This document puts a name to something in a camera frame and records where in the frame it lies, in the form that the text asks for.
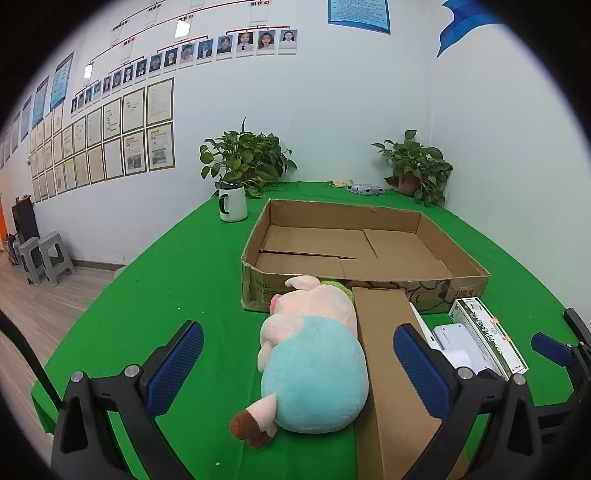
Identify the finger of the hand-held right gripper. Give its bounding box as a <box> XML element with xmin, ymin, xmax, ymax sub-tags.
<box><xmin>562</xmin><ymin>307</ymin><xmax>591</xmax><ymax>343</ymax></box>
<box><xmin>531</xmin><ymin>332</ymin><xmax>591</xmax><ymax>416</ymax></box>

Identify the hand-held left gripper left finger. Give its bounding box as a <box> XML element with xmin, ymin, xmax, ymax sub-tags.
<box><xmin>50</xmin><ymin>320</ymin><xmax>205</xmax><ymax>480</ymax></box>

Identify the potted plant in terracotta pot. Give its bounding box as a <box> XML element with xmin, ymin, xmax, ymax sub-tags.
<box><xmin>372</xmin><ymin>130</ymin><xmax>454</xmax><ymax>208</ymax></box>

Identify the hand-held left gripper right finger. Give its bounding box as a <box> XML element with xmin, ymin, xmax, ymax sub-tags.
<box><xmin>392</xmin><ymin>323</ymin><xmax>543</xmax><ymax>480</ymax></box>

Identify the green tablecloth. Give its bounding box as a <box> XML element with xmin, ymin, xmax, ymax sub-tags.
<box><xmin>31</xmin><ymin>181</ymin><xmax>591</xmax><ymax>480</ymax></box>

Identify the row of portrait photos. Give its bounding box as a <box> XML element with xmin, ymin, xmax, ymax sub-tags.
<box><xmin>71</xmin><ymin>28</ymin><xmax>297</xmax><ymax>114</ymax></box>

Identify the leafy potted plant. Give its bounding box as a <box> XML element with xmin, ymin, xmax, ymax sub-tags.
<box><xmin>199</xmin><ymin>117</ymin><xmax>297</xmax><ymax>199</ymax></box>

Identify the grey plastic stool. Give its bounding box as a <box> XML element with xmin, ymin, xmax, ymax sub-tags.
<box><xmin>38</xmin><ymin>231</ymin><xmax>75</xmax><ymax>288</ymax></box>
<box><xmin>17</xmin><ymin>237</ymin><xmax>47</xmax><ymax>285</ymax></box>

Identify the plush pig toy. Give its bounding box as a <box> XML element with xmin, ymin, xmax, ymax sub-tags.
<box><xmin>229</xmin><ymin>275</ymin><xmax>370</xmax><ymax>449</ymax></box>

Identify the green and white carton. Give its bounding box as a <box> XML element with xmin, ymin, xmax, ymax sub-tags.
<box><xmin>448</xmin><ymin>298</ymin><xmax>529</xmax><ymax>381</ymax></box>

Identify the long brown cardboard box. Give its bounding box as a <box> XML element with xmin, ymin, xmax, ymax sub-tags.
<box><xmin>352</xmin><ymin>286</ymin><xmax>472</xmax><ymax>480</ymax></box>

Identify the white rounded box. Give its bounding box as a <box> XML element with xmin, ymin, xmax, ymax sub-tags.
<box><xmin>431</xmin><ymin>323</ymin><xmax>478</xmax><ymax>370</ymax></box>

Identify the wall of framed certificates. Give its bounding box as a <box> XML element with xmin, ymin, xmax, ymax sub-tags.
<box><xmin>28</xmin><ymin>78</ymin><xmax>176</xmax><ymax>204</ymax></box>

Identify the black strap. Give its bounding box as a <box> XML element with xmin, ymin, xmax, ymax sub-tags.
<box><xmin>0</xmin><ymin>309</ymin><xmax>63</xmax><ymax>407</ymax></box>

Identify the white mug with dark handle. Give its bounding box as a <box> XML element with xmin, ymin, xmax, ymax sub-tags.
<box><xmin>218</xmin><ymin>182</ymin><xmax>249</xmax><ymax>223</ymax></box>

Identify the black cabinet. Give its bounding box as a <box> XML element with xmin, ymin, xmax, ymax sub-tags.
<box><xmin>11</xmin><ymin>198</ymin><xmax>40</xmax><ymax>245</ymax></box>

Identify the blue wall poster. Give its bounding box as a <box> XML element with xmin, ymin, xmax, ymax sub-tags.
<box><xmin>32</xmin><ymin>76</ymin><xmax>49</xmax><ymax>129</ymax></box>
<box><xmin>21</xmin><ymin>95</ymin><xmax>33</xmax><ymax>143</ymax></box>
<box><xmin>50</xmin><ymin>52</ymin><xmax>75</xmax><ymax>109</ymax></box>
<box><xmin>328</xmin><ymin>0</ymin><xmax>392</xmax><ymax>35</ymax></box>

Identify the large cardboard box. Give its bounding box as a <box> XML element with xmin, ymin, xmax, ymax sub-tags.
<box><xmin>240</xmin><ymin>198</ymin><xmax>491</xmax><ymax>315</ymax></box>

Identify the blue wall decoration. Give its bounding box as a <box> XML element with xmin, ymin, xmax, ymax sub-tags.
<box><xmin>436</xmin><ymin>0</ymin><xmax>504</xmax><ymax>58</ymax></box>

